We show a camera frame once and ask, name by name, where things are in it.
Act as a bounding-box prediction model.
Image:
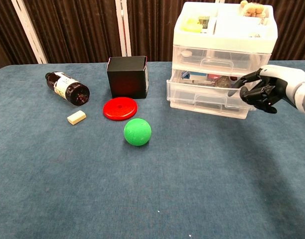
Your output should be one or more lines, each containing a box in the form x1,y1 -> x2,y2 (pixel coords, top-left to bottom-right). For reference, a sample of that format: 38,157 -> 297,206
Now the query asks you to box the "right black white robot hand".
227,64 -> 300,115

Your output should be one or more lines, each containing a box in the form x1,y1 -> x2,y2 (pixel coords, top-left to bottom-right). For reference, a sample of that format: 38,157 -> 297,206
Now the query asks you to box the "white plastic drawer unit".
166,1 -> 279,120

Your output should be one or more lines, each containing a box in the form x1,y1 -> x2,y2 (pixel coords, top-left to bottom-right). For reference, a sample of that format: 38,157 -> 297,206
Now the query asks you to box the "clear drawer with small boxes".
166,69 -> 258,111

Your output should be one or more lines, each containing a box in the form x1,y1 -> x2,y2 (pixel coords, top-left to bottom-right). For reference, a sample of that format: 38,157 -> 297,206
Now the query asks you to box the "clear drawer with white bowl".
172,45 -> 272,72

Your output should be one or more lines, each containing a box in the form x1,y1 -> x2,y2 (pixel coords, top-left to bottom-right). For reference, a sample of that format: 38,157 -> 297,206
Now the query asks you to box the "clear drawer with dark contents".
170,99 -> 250,119

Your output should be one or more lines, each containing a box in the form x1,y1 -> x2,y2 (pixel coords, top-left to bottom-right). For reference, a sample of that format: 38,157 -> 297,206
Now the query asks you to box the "beige plush toy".
239,0 -> 265,17

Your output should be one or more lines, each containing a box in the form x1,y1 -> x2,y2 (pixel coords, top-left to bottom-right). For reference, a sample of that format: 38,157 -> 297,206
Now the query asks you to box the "small white box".
207,17 -> 218,34

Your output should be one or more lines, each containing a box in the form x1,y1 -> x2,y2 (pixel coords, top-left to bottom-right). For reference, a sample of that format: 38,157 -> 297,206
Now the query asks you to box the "yellow rubber duck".
181,17 -> 202,33

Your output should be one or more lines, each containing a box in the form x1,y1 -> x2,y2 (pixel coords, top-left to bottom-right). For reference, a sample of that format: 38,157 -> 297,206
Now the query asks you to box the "green ball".
124,118 -> 152,147

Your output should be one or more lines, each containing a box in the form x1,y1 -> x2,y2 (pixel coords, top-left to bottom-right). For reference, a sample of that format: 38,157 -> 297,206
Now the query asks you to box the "black cardboard box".
106,56 -> 150,100

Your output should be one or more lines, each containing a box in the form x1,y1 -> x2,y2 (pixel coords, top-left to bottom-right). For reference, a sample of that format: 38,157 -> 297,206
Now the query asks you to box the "blue velvet tablecloth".
0,59 -> 305,239

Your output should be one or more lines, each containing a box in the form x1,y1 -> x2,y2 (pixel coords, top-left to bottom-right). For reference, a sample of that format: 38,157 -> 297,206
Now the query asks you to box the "red round disc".
103,97 -> 139,122

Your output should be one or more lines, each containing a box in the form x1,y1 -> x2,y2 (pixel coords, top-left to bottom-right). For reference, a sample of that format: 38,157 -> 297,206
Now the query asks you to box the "cream white eraser block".
67,110 -> 87,126

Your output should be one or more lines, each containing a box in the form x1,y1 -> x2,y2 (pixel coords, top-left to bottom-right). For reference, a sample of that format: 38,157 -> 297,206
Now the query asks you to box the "brown glass bottle white label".
44,71 -> 91,107

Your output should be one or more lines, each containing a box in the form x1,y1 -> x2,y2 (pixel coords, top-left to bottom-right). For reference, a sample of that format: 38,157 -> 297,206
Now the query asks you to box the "dark brown curtain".
0,0 -> 305,72

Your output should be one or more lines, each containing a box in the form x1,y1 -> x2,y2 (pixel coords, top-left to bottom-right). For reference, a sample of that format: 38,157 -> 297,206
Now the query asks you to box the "upright white frame post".
115,0 -> 132,57

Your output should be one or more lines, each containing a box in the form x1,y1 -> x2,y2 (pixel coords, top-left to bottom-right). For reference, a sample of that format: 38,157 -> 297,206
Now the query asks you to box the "slanted white frame post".
11,0 -> 48,64

